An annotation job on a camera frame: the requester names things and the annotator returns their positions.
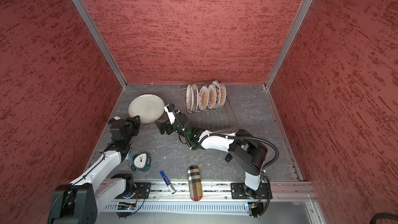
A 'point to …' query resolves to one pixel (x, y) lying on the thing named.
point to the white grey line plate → (148, 107)
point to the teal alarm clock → (141, 162)
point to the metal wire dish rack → (222, 119)
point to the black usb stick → (228, 157)
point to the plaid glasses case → (195, 187)
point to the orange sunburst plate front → (189, 98)
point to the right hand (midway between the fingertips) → (162, 120)
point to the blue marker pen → (170, 186)
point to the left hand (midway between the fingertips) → (141, 117)
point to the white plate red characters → (218, 93)
